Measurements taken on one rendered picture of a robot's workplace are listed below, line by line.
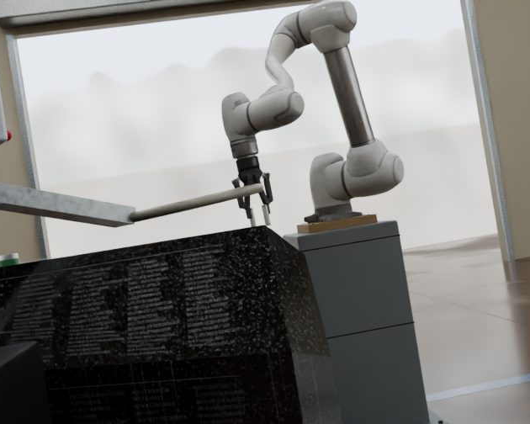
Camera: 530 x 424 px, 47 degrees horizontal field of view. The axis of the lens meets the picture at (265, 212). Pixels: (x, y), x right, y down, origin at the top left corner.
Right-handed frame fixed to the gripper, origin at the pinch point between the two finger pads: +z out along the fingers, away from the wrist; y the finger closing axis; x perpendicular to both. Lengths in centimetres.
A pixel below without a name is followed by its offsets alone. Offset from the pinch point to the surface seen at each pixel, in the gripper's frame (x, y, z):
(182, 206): 22.5, 32.0, -8.6
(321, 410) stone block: 75, 28, 38
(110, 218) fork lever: 13, 50, -10
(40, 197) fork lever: 18, 67, -19
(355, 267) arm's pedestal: -15, -41, 27
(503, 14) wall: -312, -478, -147
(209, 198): 24.2, 24.2, -9.1
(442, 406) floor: -20, -72, 94
